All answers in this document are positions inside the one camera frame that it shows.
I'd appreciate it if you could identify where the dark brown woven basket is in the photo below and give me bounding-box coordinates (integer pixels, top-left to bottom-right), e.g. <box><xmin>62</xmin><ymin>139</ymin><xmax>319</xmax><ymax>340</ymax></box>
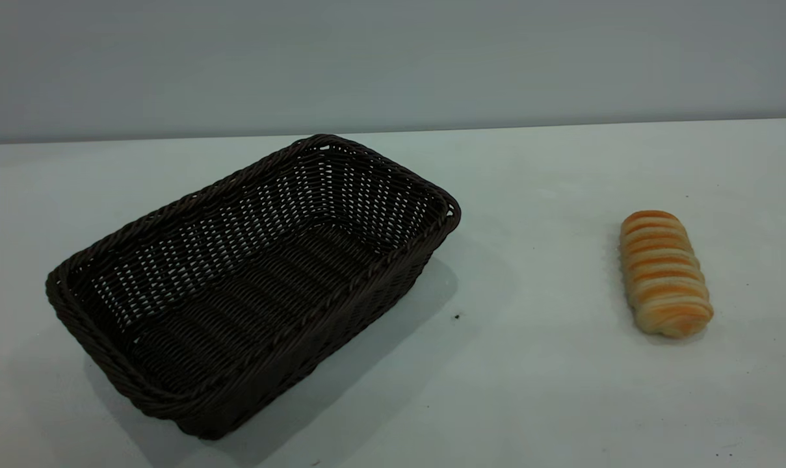
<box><xmin>46</xmin><ymin>134</ymin><xmax>462</xmax><ymax>441</ymax></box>

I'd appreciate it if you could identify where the striped orange bread roll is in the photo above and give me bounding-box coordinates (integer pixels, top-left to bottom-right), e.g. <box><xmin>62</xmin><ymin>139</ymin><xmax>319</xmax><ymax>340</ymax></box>
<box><xmin>620</xmin><ymin>210</ymin><xmax>714</xmax><ymax>339</ymax></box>

